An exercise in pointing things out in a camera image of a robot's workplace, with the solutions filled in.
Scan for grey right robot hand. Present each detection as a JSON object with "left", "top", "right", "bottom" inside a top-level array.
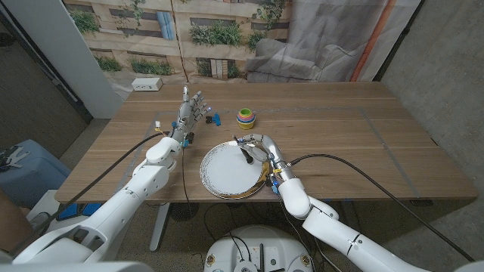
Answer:
[{"left": 236, "top": 133, "right": 296, "bottom": 184}]

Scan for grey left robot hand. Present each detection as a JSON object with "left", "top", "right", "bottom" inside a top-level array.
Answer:
[{"left": 170, "top": 85, "right": 211, "bottom": 147}]

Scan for black makeup brush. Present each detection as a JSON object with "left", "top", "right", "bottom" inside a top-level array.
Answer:
[{"left": 233, "top": 135, "right": 255, "bottom": 165}]

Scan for stacked colourful toy cups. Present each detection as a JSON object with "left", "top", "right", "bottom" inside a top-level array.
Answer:
[{"left": 236, "top": 107, "right": 257, "bottom": 131}]

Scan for white plate with gold rim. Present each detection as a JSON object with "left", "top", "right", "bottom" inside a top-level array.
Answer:
[{"left": 199, "top": 140, "right": 271, "bottom": 200}]

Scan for white power strip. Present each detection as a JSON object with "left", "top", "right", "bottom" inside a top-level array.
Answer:
[{"left": 131, "top": 77, "right": 163, "bottom": 92}]

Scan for printed backdrop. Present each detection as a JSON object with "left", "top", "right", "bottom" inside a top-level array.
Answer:
[{"left": 62, "top": 0, "right": 423, "bottom": 101}]

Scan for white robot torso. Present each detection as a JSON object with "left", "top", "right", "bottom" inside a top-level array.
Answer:
[{"left": 203, "top": 224, "right": 315, "bottom": 272}]

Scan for black round base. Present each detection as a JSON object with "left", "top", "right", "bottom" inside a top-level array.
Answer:
[{"left": 169, "top": 202, "right": 200, "bottom": 223}]

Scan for white table leg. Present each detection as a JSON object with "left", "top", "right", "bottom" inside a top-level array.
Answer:
[{"left": 149, "top": 202, "right": 171, "bottom": 253}]

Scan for blue plastic object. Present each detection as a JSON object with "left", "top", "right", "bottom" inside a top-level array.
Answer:
[{"left": 56, "top": 202, "right": 103, "bottom": 222}]

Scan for blue storage bin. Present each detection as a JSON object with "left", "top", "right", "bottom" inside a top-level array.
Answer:
[{"left": 0, "top": 138, "right": 72, "bottom": 209}]

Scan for white box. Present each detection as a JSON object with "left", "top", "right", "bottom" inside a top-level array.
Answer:
[{"left": 28, "top": 188, "right": 64, "bottom": 231}]

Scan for black backdrop stand pole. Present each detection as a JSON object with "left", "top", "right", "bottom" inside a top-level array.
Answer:
[{"left": 372, "top": 0, "right": 427, "bottom": 82}]

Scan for grey metal tool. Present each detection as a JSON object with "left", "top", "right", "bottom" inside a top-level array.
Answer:
[{"left": 0, "top": 145, "right": 31, "bottom": 173}]

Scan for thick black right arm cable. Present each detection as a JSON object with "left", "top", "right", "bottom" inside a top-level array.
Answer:
[{"left": 287, "top": 153, "right": 476, "bottom": 263}]

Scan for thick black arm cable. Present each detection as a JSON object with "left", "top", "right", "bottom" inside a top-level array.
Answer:
[
  {"left": 9, "top": 131, "right": 171, "bottom": 258},
  {"left": 287, "top": 153, "right": 476, "bottom": 263}
]

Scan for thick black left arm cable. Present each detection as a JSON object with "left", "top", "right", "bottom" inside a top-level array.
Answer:
[{"left": 9, "top": 131, "right": 171, "bottom": 258}]

